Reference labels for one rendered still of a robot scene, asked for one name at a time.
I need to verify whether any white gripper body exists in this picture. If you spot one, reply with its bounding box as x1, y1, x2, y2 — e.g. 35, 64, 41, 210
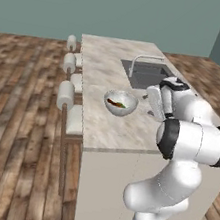
141, 83, 172, 123

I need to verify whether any green avocado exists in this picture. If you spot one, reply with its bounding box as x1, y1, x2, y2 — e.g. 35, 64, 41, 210
116, 101, 128, 110

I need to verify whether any white bowl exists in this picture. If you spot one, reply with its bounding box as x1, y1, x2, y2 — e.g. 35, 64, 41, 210
100, 87, 141, 120

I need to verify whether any brown chicken drumstick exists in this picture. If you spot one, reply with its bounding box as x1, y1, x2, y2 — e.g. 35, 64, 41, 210
106, 97, 123, 109

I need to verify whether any grey sink basin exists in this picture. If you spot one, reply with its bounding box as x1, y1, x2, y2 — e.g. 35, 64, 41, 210
116, 56, 179, 96

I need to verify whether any silver tap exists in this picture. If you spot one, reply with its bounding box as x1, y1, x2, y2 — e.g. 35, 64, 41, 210
127, 51, 166, 84

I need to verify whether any white kitchen island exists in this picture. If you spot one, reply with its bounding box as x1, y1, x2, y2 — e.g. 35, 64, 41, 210
50, 30, 220, 220

